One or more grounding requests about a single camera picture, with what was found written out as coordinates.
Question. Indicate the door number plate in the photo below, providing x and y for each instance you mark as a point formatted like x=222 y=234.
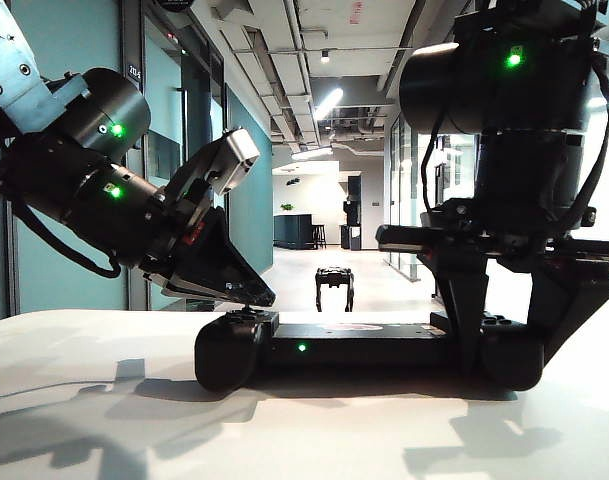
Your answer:
x=135 y=71

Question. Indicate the dark tall wall cabinet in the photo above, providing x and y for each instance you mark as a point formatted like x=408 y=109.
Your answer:
x=355 y=187

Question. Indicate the curved linear ceiling light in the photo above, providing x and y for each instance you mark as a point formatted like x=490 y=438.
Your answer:
x=311 y=153

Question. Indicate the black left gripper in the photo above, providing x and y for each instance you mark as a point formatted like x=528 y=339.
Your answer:
x=184 y=225

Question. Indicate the small ceiling spot light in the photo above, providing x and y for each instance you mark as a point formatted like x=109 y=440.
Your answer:
x=325 y=56

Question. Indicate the dark bar stool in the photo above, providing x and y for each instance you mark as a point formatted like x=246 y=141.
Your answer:
x=319 y=227

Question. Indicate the black coffee machine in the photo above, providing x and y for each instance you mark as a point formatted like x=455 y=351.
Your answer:
x=352 y=212

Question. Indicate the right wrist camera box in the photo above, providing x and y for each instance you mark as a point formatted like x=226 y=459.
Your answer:
x=451 y=215

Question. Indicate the long linear ceiling light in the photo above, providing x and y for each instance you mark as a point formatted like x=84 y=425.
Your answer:
x=329 y=102

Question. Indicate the dark blue counter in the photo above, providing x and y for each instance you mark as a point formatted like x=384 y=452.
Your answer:
x=291 y=230

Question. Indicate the green potted plant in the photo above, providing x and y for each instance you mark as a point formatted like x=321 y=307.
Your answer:
x=287 y=206

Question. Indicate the black quadruped robot dog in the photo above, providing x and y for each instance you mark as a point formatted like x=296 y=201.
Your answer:
x=334 y=274

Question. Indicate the oblong ceiling lamp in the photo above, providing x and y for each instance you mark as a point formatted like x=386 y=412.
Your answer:
x=434 y=48

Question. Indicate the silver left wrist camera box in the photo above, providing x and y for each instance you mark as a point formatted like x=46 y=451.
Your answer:
x=236 y=155

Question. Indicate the black round ceiling fixture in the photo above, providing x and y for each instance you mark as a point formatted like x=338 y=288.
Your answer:
x=174 y=4

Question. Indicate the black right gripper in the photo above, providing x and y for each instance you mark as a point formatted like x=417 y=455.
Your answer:
x=484 y=247

